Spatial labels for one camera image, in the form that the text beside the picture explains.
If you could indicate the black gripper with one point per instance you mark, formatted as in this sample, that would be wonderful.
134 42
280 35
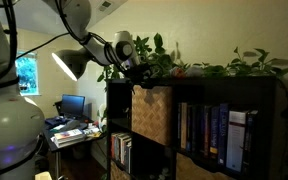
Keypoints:
139 73

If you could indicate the woven storage box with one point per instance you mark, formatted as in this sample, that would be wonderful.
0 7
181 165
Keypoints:
151 113
187 170

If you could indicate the red plush toy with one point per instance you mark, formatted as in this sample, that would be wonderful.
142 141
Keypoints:
178 72

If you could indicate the white plush toy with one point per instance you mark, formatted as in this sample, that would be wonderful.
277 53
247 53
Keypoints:
194 71

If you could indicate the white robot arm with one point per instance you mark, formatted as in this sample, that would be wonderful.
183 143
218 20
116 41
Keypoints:
21 121

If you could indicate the green pothos plant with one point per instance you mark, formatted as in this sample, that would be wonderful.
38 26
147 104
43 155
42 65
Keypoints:
249 63

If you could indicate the dark laptop screen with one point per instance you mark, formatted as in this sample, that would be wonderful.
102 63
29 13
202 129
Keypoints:
72 105

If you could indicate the stack of books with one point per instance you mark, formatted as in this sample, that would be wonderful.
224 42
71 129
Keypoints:
64 137

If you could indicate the blue textbook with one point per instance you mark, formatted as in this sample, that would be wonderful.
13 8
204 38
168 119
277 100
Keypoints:
222 132

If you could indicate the black desk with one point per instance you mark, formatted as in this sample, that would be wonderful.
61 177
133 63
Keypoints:
49 130

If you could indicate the black cube bookshelf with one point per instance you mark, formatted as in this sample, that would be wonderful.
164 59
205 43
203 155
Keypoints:
194 127

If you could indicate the bright window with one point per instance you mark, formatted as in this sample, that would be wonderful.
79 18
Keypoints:
27 70

